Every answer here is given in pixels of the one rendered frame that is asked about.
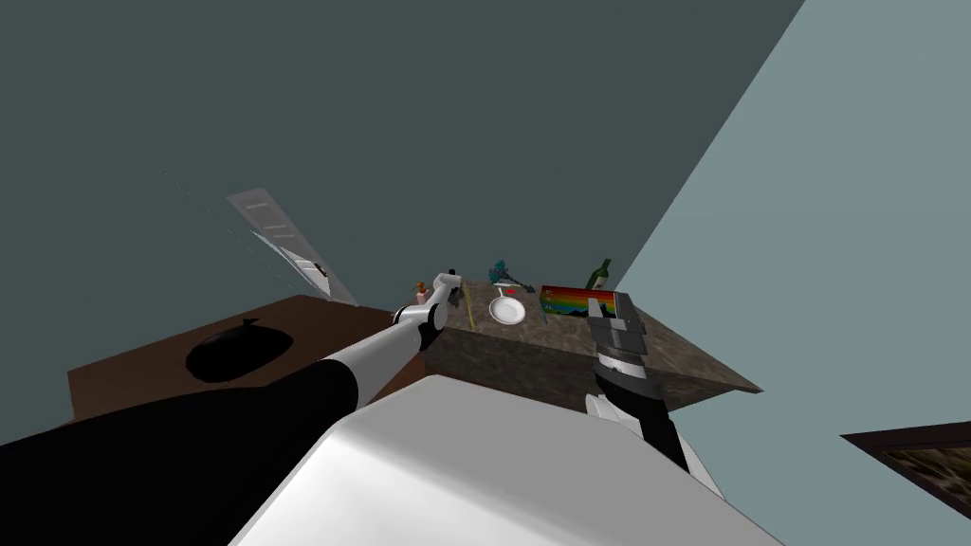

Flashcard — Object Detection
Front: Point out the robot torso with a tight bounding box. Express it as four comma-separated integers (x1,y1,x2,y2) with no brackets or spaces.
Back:
227,374,784,546

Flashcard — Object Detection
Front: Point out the white plate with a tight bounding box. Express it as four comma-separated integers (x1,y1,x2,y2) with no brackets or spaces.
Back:
488,296,528,327

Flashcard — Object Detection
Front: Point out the rainbow striped book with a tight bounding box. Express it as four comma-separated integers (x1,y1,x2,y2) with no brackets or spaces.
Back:
539,284,618,319

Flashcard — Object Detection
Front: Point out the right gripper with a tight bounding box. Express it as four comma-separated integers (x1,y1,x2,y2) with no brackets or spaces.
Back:
586,291,650,357

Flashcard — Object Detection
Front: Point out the brown marble table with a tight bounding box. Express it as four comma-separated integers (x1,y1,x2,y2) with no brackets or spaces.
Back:
412,279,764,415

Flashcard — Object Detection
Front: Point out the white panelled door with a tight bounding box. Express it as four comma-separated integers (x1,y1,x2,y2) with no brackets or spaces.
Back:
226,188,359,308

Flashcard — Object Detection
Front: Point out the dark framed wall picture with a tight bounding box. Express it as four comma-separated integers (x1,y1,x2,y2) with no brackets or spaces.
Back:
838,421,971,521

